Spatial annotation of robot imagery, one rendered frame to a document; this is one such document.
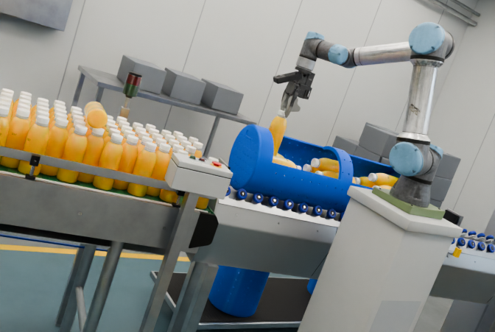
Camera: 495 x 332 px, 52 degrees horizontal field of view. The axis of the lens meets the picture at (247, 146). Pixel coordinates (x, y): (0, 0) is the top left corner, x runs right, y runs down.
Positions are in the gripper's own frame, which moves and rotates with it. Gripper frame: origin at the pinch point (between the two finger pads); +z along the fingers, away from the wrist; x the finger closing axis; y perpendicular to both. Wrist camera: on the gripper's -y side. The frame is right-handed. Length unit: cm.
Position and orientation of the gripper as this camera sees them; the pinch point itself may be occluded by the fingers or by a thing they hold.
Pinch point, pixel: (283, 112)
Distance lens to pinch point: 216.0
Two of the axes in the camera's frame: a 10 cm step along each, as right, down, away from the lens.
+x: -3.5, -2.9, 8.9
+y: 8.8, 2.3, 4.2
